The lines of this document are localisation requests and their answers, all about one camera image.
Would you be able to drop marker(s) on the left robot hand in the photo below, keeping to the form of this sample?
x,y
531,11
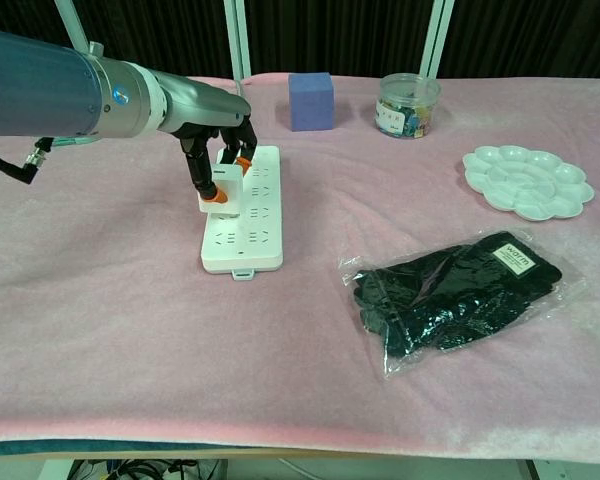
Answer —
x,y
205,107

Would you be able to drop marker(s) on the black gloves in plastic bag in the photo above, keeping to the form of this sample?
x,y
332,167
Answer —
x,y
455,295

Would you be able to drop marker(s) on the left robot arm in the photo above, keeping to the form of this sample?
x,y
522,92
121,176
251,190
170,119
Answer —
x,y
45,95

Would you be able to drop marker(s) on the clear plastic jar with clips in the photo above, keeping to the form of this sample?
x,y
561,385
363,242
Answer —
x,y
408,107

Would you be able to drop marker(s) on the white flower-shaped palette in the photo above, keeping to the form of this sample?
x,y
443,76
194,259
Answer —
x,y
527,181

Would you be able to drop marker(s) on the white power strip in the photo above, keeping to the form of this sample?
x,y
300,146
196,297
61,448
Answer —
x,y
252,220

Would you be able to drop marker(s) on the black curtain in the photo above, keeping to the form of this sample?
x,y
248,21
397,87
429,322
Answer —
x,y
330,30

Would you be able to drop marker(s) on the pink fleece cloth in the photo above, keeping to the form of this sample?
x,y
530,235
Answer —
x,y
180,350

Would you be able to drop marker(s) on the blue foam cube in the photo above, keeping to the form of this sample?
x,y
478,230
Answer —
x,y
311,102

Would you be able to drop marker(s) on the white frame post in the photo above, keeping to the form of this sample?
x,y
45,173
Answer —
x,y
436,35
75,25
238,35

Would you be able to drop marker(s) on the white plug adapter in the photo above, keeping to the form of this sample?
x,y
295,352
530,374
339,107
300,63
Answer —
x,y
225,192

